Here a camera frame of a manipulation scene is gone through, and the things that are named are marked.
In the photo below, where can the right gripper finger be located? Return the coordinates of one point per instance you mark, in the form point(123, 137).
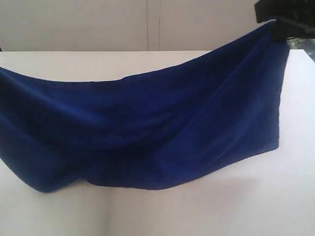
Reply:
point(301, 11)
point(282, 31)

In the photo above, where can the blue towel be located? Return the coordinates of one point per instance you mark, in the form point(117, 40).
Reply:
point(151, 131)

